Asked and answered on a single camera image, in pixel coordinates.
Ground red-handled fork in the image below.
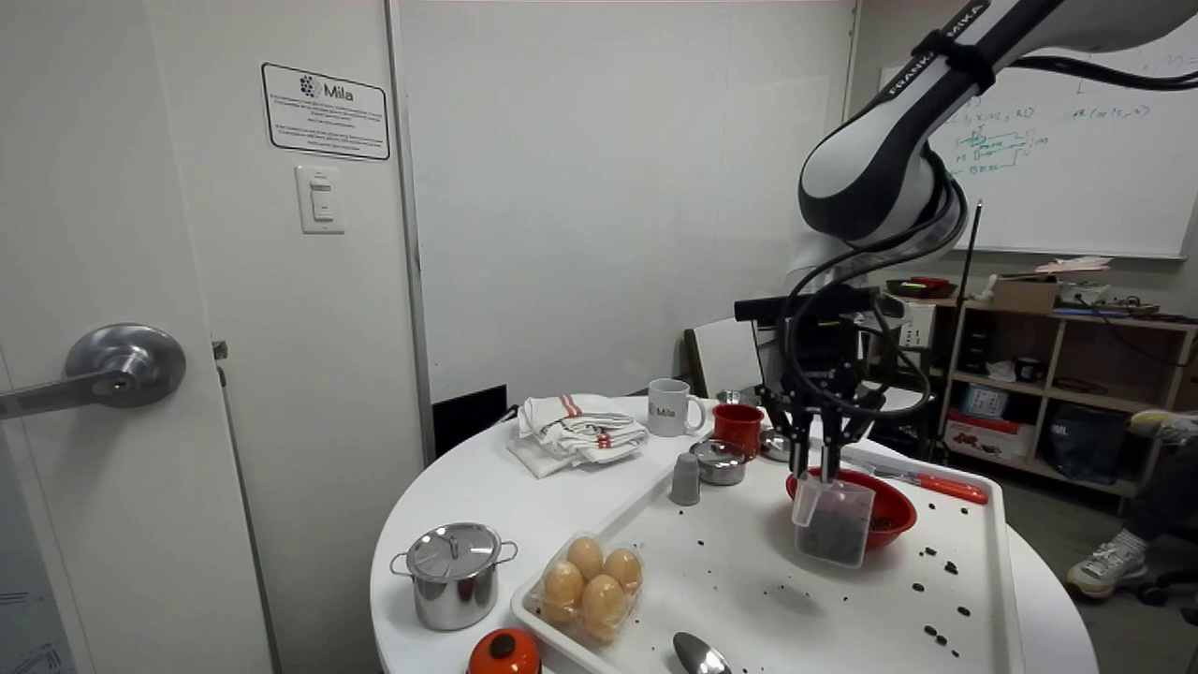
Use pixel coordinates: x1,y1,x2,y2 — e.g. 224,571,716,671
858,444,996,509

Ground white light switch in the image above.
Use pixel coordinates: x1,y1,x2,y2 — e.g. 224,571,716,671
295,166,349,238

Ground wooden shelf unit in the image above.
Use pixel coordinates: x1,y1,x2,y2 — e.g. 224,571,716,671
930,296,1198,500

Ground cardboard box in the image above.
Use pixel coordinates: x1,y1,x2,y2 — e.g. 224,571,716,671
986,272,1065,314

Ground black storage bin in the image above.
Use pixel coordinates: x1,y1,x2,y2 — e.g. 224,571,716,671
1041,409,1136,484

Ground white box red print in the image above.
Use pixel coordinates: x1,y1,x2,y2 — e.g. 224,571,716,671
943,409,1041,465

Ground white whiteboard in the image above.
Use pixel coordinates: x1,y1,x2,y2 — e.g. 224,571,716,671
930,52,1198,261

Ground white sneaker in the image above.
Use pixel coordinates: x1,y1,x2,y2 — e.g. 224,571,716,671
1065,529,1174,605

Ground white wall sign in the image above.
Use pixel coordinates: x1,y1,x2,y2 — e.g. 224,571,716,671
258,61,392,166

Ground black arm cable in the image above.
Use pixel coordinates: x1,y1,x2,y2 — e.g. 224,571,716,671
779,172,971,427

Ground white flat panel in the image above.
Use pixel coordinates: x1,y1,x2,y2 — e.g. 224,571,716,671
689,314,768,402

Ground dark red dish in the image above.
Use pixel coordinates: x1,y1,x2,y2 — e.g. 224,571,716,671
889,272,959,303

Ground white rectangular tray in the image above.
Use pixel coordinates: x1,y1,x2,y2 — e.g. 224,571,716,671
508,452,1021,674

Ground white mug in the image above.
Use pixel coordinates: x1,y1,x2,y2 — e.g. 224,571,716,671
643,374,708,443

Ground red mug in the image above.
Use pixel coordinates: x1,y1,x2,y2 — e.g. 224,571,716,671
708,402,768,460

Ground clear plastic measuring cup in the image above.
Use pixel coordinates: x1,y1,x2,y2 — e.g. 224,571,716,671
790,467,879,571

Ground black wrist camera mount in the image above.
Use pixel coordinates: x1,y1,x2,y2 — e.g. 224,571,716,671
732,283,902,328

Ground red-handled spoon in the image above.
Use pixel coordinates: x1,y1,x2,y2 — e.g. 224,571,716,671
672,630,733,674

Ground red bowl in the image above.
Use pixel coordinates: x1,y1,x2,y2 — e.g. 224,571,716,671
782,465,920,554

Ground white towel red stripes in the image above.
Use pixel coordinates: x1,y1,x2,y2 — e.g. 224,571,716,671
506,389,651,484

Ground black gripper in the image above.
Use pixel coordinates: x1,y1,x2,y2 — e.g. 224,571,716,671
759,319,907,487

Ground steel door lever handle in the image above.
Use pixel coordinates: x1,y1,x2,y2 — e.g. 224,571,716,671
0,319,193,424

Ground stack of papers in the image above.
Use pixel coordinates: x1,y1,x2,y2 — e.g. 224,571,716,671
1033,256,1116,281

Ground small steel lidded dish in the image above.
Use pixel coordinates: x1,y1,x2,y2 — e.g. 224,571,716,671
687,437,748,490

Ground small grey shaker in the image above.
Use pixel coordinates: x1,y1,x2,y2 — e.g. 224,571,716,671
668,448,706,509

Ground steel pot with lid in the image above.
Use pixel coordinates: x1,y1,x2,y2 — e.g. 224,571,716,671
387,520,522,635

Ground bread pieces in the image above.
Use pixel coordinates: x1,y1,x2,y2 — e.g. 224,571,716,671
464,626,546,674

